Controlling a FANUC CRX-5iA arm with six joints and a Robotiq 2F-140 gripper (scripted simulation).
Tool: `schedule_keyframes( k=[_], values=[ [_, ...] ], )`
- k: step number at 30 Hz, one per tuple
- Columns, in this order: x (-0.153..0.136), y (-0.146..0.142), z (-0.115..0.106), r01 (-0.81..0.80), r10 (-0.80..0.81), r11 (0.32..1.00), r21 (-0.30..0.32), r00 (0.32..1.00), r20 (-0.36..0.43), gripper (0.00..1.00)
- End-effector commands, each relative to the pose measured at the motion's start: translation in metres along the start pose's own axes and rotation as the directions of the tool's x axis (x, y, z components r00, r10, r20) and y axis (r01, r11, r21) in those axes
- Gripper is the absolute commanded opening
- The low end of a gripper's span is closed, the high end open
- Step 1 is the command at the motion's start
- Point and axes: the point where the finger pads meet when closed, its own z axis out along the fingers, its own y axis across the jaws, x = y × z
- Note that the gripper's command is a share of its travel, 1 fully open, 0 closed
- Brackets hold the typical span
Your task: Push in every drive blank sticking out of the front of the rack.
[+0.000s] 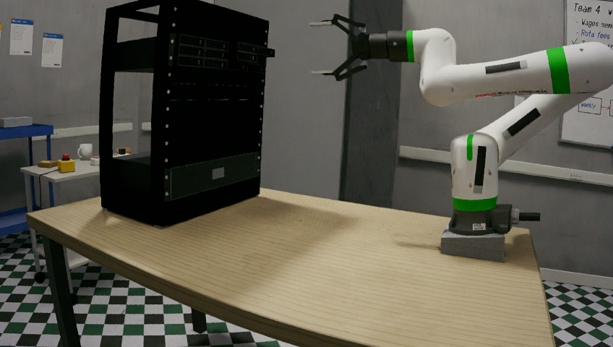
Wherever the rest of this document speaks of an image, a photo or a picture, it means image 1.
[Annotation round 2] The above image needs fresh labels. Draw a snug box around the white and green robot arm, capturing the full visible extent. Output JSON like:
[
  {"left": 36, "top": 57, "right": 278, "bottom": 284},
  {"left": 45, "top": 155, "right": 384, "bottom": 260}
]
[{"left": 387, "top": 28, "right": 613, "bottom": 236}]

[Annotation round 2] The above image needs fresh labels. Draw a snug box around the black server rack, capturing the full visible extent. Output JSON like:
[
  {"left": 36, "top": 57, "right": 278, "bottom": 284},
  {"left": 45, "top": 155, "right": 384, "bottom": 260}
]
[{"left": 99, "top": 0, "right": 275, "bottom": 229}]

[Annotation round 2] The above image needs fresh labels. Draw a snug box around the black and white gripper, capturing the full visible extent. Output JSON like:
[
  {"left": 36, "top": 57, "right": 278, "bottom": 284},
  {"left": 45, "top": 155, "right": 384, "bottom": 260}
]
[{"left": 309, "top": 14, "right": 389, "bottom": 81}]

